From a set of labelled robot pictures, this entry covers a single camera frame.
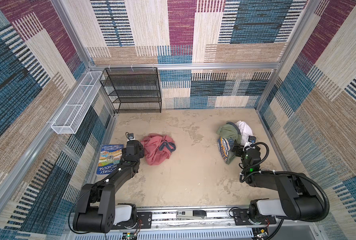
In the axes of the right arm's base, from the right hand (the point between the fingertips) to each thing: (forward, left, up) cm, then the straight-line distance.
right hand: (243, 142), depth 90 cm
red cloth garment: (-2, +51, 0) cm, 51 cm away
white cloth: (+8, -4, +1) cm, 8 cm away
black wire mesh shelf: (+42, +70, +9) cm, 82 cm away
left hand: (+1, +66, +1) cm, 66 cm away
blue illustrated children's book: (-5, +80, -6) cm, 81 cm away
